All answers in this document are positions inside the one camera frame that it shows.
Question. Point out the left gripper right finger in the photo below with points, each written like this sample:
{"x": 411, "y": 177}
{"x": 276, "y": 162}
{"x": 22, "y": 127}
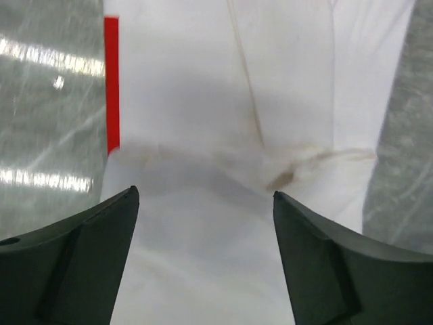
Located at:
{"x": 337, "y": 276}

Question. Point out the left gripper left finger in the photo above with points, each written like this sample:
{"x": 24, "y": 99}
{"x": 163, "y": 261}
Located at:
{"x": 69, "y": 272}

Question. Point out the white t-shirt with red print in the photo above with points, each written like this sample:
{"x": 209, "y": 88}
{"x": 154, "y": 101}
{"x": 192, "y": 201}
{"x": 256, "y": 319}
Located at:
{"x": 212, "y": 106}

